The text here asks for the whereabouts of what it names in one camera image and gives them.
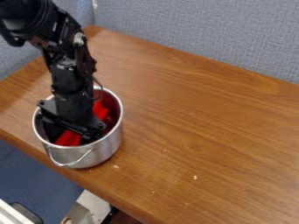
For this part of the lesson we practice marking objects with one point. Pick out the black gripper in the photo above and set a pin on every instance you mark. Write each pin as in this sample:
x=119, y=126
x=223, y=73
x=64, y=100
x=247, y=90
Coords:
x=68, y=110

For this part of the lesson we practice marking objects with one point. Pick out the red star-shaped block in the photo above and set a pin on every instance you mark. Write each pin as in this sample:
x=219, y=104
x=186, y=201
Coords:
x=70, y=138

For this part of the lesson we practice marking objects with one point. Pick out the metal pot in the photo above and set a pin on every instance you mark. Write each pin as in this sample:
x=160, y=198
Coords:
x=87, y=155

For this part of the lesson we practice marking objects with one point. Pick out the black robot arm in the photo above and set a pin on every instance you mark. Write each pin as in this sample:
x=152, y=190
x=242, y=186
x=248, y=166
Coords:
x=40, y=23

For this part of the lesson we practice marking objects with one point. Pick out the white object under table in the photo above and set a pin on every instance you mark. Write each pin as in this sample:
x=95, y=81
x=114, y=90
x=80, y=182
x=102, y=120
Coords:
x=90, y=210

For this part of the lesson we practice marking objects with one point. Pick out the black and white equipment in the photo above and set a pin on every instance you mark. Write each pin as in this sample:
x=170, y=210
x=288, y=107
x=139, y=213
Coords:
x=16, y=214

